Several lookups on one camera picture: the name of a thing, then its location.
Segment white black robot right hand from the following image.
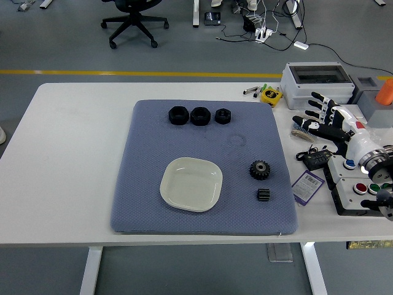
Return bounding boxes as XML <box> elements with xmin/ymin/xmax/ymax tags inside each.
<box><xmin>292</xmin><ymin>91</ymin><xmax>384</xmax><ymax>164</ymax></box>

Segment large black gear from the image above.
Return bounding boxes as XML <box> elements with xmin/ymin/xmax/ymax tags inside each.
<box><xmin>249</xmin><ymin>160</ymin><xmax>271</xmax><ymax>181</ymax></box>

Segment small black gear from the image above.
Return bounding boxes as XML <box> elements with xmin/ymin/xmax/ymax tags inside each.
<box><xmin>256</xmin><ymin>187</ymin><xmax>271</xmax><ymax>203</ymax></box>

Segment white flat box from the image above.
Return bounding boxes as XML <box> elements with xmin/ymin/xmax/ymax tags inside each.
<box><xmin>345</xmin><ymin>104</ymin><xmax>367</xmax><ymax>119</ymax></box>

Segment dark grey recessed box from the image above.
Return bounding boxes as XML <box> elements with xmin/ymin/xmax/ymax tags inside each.
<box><xmin>349</xmin><ymin>76</ymin><xmax>379</xmax><ymax>105</ymax></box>

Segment button box red green buttons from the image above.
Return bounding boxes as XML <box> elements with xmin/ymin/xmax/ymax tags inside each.
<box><xmin>330</xmin><ymin>178</ymin><xmax>388</xmax><ymax>216</ymax></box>

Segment small black hex nut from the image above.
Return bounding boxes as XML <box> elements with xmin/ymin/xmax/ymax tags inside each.
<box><xmin>214</xmin><ymin>108</ymin><xmax>233</xmax><ymax>125</ymax></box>

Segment large black hex nut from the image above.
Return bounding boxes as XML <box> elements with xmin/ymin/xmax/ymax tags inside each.
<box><xmin>190</xmin><ymin>106</ymin><xmax>211</xmax><ymax>127</ymax></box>
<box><xmin>168</xmin><ymin>105</ymin><xmax>189</xmax><ymax>126</ymax></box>

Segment clear plastic parts bag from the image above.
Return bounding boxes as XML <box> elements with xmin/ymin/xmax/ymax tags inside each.
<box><xmin>367</xmin><ymin>125</ymin><xmax>393</xmax><ymax>148</ymax></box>

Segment light grey block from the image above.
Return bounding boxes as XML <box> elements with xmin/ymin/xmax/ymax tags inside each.
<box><xmin>359</xmin><ymin>90</ymin><xmax>393</xmax><ymax>129</ymax></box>

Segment black digital display module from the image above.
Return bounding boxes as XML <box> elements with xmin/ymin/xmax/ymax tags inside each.
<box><xmin>296</xmin><ymin>149</ymin><xmax>336</xmax><ymax>171</ymax></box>

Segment orange cylinder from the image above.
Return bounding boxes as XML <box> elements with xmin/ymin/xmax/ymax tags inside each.
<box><xmin>375</xmin><ymin>78</ymin><xmax>393</xmax><ymax>107</ymax></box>

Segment purple white label card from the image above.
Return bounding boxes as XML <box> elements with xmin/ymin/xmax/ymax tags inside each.
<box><xmin>291</xmin><ymin>170</ymin><xmax>325</xmax><ymax>206</ymax></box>

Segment yellow tape measure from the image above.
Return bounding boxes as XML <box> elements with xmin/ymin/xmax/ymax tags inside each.
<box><xmin>260</xmin><ymin>88</ymin><xmax>283</xmax><ymax>108</ymax></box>

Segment yellow black striped object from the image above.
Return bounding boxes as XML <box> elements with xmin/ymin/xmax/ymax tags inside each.
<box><xmin>346</xmin><ymin>240</ymin><xmax>393</xmax><ymax>250</ymax></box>

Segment white desk leg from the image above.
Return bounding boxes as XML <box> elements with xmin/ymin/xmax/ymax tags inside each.
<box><xmin>192</xmin><ymin>0</ymin><xmax>201</xmax><ymax>28</ymax></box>
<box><xmin>290</xmin><ymin>0</ymin><xmax>304</xmax><ymax>30</ymax></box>

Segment white power strip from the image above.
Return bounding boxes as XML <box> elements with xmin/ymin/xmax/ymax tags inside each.
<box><xmin>254</xmin><ymin>27</ymin><xmax>275</xmax><ymax>43</ymax></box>

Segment grey floor plate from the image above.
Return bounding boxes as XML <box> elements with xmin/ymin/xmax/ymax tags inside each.
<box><xmin>267</xmin><ymin>243</ymin><xmax>294</xmax><ymax>263</ymax></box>

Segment white table leg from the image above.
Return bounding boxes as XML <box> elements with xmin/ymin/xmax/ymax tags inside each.
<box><xmin>79</xmin><ymin>246</ymin><xmax>103</xmax><ymax>295</ymax></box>
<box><xmin>300</xmin><ymin>242</ymin><xmax>328</xmax><ymax>295</ymax></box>

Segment black power adapter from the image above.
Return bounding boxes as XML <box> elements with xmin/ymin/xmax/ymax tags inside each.
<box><xmin>243</xmin><ymin>15</ymin><xmax>257</xmax><ymax>33</ymax></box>

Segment white square plate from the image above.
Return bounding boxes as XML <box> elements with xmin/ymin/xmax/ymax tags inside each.
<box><xmin>159</xmin><ymin>157</ymin><xmax>224</xmax><ymax>213</ymax></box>

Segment black device on floor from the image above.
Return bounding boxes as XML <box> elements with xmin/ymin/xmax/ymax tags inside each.
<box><xmin>204</xmin><ymin>11</ymin><xmax>222</xmax><ymax>27</ymax></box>

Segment blue-grey padded mat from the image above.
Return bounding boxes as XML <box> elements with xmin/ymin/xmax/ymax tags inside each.
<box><xmin>109</xmin><ymin>99</ymin><xmax>299</xmax><ymax>236</ymax></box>

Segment black office chair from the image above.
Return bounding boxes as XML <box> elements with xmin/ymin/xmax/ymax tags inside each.
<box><xmin>100</xmin><ymin>0</ymin><xmax>170</xmax><ymax>50</ymax></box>

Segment grey electrical enclosure box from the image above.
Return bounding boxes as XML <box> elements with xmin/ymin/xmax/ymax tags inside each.
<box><xmin>279</xmin><ymin>62</ymin><xmax>356</xmax><ymax>111</ymax></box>

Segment long black floor cable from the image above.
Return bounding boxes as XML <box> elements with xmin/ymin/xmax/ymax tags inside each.
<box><xmin>308</xmin><ymin>42</ymin><xmax>393</xmax><ymax>76</ymax></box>

